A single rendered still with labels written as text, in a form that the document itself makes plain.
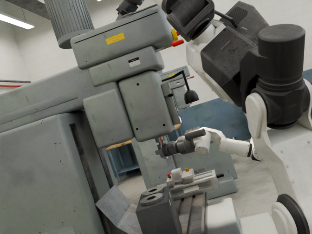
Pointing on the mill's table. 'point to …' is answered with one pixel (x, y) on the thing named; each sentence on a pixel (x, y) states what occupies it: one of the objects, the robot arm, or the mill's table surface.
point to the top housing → (122, 37)
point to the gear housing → (126, 66)
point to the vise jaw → (188, 176)
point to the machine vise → (195, 188)
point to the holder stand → (158, 212)
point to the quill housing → (146, 106)
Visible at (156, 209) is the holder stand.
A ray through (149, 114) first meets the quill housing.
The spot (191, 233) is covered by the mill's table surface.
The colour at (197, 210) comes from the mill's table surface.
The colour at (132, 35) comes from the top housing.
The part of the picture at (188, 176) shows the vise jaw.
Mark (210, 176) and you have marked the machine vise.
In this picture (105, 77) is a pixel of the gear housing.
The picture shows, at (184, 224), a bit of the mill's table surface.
